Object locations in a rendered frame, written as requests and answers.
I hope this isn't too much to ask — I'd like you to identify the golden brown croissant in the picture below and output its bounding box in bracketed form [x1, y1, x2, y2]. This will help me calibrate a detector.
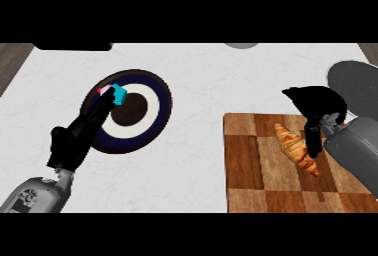
[273, 122, 322, 178]

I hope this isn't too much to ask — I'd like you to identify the brown checkered wooden cutting board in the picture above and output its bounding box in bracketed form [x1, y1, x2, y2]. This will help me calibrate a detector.
[223, 112, 378, 214]

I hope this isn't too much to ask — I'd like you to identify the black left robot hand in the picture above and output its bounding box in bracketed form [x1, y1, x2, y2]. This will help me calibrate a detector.
[46, 85, 118, 173]

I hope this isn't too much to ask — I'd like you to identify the cupcake with teal wrapper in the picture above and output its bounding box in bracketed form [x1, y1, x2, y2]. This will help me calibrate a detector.
[96, 83, 129, 106]

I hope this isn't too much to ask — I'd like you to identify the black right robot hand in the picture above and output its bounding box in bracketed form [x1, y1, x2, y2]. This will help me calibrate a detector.
[281, 85, 349, 159]

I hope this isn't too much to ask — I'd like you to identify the grey round object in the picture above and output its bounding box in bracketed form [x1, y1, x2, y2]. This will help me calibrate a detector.
[225, 42, 260, 50]

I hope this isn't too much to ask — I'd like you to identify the dark grey pan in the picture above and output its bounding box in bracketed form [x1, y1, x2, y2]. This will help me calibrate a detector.
[327, 60, 378, 122]

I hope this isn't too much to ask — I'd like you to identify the navy and white ringed plate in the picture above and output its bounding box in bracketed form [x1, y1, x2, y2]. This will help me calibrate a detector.
[80, 69, 175, 155]

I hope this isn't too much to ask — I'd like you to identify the black appliance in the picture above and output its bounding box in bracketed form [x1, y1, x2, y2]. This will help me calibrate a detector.
[31, 42, 114, 52]

